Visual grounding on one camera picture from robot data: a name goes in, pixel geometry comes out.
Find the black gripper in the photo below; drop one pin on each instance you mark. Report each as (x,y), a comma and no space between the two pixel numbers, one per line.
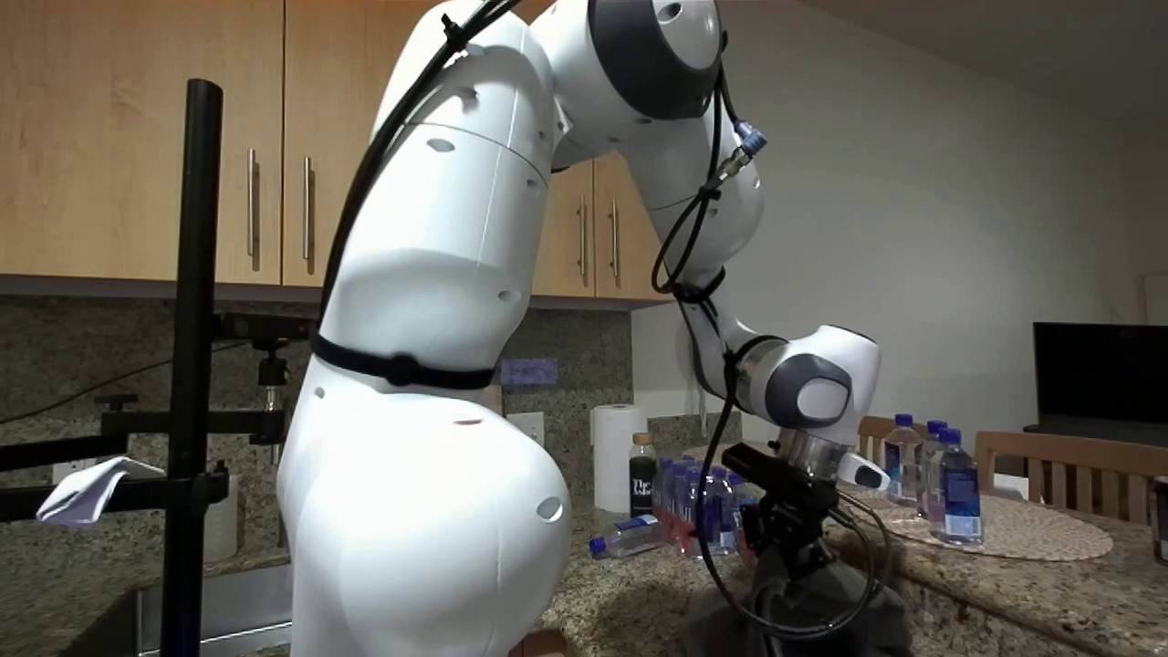
(785,529)

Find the grey towel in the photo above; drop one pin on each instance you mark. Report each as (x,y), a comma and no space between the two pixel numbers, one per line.
(852,607)

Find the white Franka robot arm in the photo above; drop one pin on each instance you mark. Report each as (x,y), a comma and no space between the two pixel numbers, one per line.
(425,304)

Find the white paper towel roll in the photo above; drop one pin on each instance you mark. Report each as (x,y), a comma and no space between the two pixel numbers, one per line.
(610,457)

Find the wooden chair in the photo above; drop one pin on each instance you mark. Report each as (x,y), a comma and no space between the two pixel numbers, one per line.
(872,439)
(1071,457)

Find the standing blue label water bottle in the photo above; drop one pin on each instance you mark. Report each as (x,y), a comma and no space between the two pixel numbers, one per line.
(961,495)
(927,467)
(898,461)

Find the dark bottle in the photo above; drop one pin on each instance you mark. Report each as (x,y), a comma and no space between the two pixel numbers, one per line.
(644,478)

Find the lying water bottle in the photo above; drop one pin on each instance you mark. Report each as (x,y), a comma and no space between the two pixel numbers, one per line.
(622,539)

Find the round woven placemat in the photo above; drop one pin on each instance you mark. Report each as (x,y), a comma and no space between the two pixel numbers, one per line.
(1044,529)

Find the black television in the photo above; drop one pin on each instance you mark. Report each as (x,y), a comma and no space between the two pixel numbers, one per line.
(1099,376)

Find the stainless steel sink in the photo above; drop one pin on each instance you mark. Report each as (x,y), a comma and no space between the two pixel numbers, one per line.
(251,607)

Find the black stand pole with arms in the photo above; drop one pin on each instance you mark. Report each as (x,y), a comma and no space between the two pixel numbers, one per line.
(196,304)

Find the white crumpled paper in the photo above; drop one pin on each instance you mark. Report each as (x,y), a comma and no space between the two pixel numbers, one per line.
(93,490)

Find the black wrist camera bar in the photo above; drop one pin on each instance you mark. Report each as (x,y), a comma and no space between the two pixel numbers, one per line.
(771,477)

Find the white wall outlet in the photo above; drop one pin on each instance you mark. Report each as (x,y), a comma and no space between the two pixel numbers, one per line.
(528,427)

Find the blue wall label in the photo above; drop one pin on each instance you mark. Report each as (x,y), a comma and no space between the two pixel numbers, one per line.
(533,369)

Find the black camera on mount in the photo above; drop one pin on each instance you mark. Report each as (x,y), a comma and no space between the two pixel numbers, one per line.
(275,329)

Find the wooden wall cabinets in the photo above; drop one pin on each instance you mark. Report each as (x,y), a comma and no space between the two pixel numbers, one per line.
(111,146)

